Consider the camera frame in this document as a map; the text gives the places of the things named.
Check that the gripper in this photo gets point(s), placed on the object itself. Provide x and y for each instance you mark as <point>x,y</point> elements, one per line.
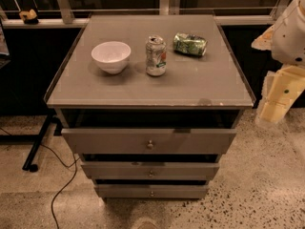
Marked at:
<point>290,37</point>

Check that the black metal stand leg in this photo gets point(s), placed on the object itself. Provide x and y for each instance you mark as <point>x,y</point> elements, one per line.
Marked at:
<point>34,140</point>

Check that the grey top drawer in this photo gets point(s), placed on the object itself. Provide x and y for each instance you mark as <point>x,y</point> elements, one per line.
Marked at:
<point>149,141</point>

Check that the metal window railing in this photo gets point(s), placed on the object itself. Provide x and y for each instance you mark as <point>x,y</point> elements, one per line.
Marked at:
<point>53,13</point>

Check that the yellow black object on ledge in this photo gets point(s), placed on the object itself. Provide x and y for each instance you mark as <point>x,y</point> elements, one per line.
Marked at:
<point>29,16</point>

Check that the white ceramic bowl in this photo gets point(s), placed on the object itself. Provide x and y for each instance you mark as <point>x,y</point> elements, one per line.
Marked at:
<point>111,57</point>

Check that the upright white soda can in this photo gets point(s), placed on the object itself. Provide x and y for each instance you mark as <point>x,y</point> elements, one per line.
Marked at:
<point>155,55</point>

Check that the grey bottom drawer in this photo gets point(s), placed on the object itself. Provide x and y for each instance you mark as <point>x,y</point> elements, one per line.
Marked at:
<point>151,191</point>

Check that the grey middle drawer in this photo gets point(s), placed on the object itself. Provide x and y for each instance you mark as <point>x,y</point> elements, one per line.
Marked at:
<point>150,170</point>

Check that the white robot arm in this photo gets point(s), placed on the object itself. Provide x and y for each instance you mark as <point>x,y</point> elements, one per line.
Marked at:
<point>285,39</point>

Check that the grey drawer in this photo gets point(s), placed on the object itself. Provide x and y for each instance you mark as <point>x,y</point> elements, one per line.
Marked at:
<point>150,170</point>
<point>149,141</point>
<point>151,191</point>

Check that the crushed green soda can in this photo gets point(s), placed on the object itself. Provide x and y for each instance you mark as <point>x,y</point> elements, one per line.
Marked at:
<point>189,44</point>

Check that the grey drawer cabinet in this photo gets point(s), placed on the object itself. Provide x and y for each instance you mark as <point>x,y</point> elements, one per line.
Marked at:
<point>208,92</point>

